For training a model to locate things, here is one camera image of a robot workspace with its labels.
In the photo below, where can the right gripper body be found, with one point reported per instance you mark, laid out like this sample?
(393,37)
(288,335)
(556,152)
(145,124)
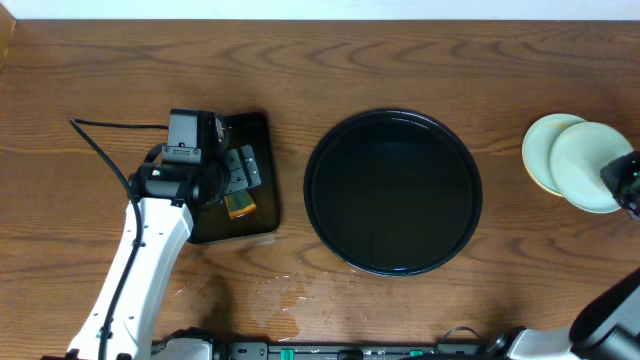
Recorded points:
(620,174)

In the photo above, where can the yellow plate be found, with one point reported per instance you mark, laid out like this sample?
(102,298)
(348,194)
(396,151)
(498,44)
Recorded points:
(535,180)

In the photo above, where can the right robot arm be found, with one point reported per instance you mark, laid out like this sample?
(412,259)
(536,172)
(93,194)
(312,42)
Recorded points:
(608,328)

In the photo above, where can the orange green scrub sponge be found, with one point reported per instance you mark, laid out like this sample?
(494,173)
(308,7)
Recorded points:
(239,204)

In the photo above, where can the black rectangular tray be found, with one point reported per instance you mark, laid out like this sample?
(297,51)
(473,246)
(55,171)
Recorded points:
(260,215)

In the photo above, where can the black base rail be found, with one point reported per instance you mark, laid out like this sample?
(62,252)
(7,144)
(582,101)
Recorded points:
(189,348)

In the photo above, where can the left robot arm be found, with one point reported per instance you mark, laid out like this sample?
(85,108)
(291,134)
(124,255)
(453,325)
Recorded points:
(171,202)

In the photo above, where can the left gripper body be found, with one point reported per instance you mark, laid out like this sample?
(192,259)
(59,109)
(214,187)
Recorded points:
(240,171)

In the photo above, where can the black round tray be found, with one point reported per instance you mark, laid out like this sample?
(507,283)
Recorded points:
(393,192)

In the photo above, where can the light blue plate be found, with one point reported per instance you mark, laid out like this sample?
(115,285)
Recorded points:
(539,140)
(576,158)

